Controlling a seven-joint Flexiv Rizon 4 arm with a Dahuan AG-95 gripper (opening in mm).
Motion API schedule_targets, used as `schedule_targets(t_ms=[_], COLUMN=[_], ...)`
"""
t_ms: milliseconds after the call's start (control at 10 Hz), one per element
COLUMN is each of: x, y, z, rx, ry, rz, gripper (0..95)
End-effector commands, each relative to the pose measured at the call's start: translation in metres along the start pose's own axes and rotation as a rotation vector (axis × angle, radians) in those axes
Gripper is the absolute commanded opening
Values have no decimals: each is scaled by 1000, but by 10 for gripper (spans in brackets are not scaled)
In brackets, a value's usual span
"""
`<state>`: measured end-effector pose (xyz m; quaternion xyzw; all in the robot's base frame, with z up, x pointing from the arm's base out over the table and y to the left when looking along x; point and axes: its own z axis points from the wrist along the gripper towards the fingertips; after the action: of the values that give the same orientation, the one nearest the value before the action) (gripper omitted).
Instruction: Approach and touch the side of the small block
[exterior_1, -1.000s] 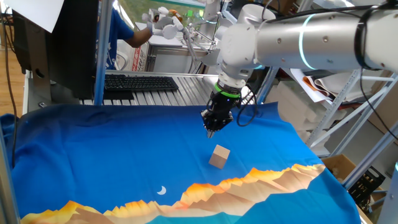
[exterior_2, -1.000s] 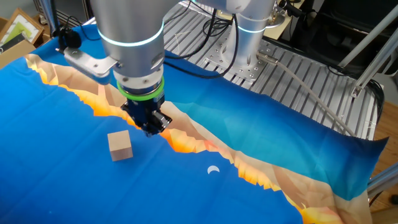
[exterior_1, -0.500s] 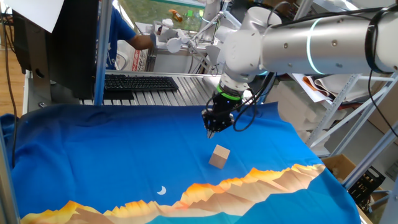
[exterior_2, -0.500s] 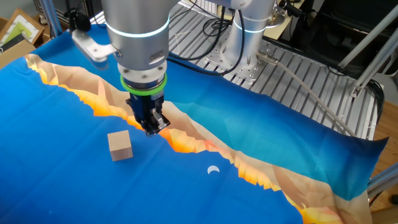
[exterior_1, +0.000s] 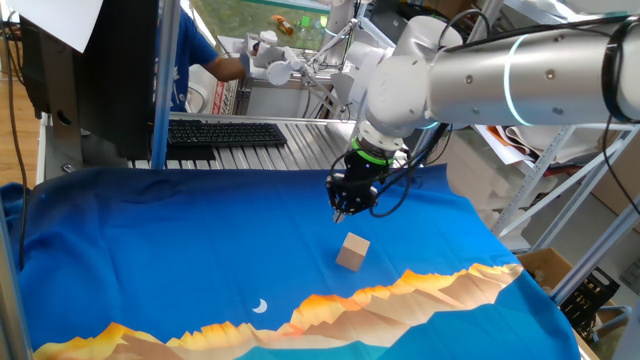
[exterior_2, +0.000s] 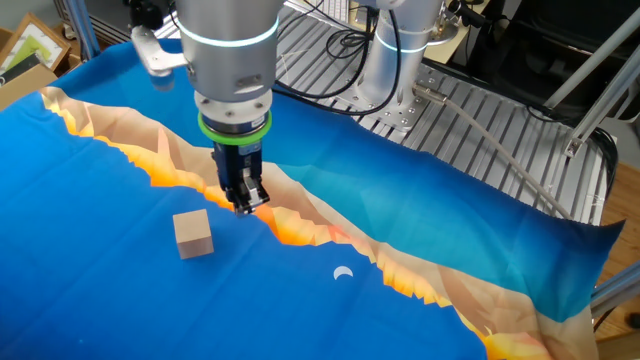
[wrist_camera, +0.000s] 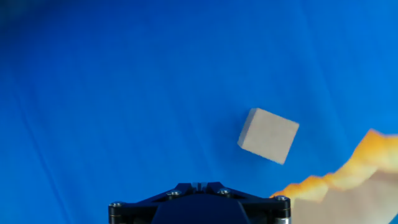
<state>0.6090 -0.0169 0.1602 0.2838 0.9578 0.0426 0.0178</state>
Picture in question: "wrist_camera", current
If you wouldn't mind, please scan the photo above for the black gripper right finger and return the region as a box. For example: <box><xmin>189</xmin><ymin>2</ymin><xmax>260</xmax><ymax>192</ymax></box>
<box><xmin>198</xmin><ymin>182</ymin><xmax>292</xmax><ymax>224</ymax></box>

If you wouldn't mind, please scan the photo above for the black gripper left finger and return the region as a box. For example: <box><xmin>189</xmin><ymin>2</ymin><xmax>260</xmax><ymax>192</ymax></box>
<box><xmin>108</xmin><ymin>182</ymin><xmax>200</xmax><ymax>224</ymax></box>

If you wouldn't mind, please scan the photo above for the small wooden block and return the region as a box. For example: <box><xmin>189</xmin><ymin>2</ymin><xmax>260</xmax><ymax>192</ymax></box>
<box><xmin>236</xmin><ymin>107</ymin><xmax>300</xmax><ymax>166</ymax></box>

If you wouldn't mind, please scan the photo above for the blue mountain print cloth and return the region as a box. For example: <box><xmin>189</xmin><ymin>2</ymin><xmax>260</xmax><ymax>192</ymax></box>
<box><xmin>0</xmin><ymin>0</ymin><xmax>398</xmax><ymax>224</ymax></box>

